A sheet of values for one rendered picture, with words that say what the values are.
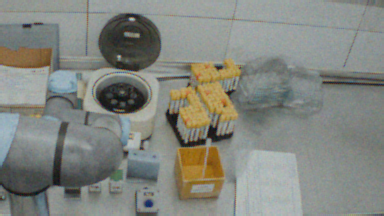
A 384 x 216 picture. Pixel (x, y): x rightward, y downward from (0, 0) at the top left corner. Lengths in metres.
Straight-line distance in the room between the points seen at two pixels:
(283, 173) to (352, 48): 0.65
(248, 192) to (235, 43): 0.60
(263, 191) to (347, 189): 0.32
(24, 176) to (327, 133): 1.38
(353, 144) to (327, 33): 0.44
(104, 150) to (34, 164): 0.12
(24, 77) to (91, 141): 1.10
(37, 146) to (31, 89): 1.05
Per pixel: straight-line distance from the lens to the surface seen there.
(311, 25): 2.17
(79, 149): 0.97
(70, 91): 1.43
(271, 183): 1.89
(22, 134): 0.98
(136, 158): 1.75
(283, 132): 2.07
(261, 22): 2.10
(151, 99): 1.90
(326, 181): 1.98
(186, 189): 1.76
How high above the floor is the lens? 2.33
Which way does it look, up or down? 46 degrees down
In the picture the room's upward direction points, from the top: 6 degrees clockwise
